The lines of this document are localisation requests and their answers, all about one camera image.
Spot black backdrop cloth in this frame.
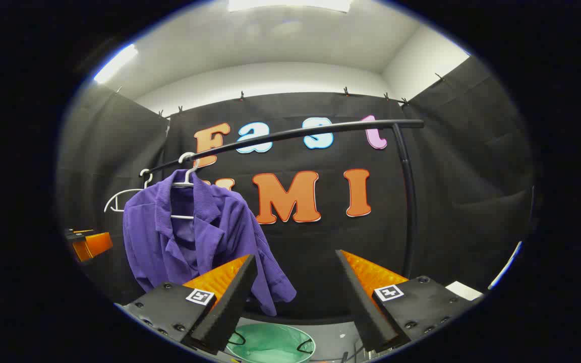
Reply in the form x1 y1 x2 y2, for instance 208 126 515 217
56 55 538 323

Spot green laundry hamper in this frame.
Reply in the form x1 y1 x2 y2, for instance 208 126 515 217
225 323 317 363

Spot white clothes hanger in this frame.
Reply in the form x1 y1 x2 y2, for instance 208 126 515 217
103 168 154 213
170 151 201 221

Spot purple shirt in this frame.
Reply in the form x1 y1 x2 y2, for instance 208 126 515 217
122 169 297 317

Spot black clothes rack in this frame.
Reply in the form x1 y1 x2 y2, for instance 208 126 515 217
147 119 425 280

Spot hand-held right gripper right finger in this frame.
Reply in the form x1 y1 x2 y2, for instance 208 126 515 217
335 249 485 353

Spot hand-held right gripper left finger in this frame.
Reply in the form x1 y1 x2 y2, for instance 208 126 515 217
114 254 258 355

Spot row of black clips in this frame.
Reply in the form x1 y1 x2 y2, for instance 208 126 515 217
117 73 445 117

